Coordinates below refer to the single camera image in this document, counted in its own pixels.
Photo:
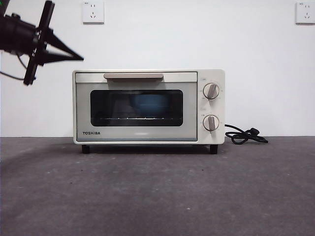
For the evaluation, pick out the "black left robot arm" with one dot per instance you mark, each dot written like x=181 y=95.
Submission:
x=14 y=34

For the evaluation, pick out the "black oven foot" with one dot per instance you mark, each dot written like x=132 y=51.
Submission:
x=85 y=149
x=213 y=149

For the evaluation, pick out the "cream Toshiba toaster oven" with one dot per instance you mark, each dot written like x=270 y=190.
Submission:
x=216 y=108

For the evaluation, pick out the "white wall socket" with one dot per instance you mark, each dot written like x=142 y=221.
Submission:
x=306 y=13
x=93 y=12

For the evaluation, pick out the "glass oven door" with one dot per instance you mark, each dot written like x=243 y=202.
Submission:
x=83 y=110

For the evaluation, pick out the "beige round oven knob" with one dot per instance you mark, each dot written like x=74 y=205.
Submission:
x=211 y=91
x=211 y=123

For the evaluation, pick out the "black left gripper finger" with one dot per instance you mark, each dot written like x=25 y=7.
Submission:
x=56 y=41
x=54 y=59

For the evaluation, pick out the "blue ribbed bowl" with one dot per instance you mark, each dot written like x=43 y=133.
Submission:
x=150 y=105

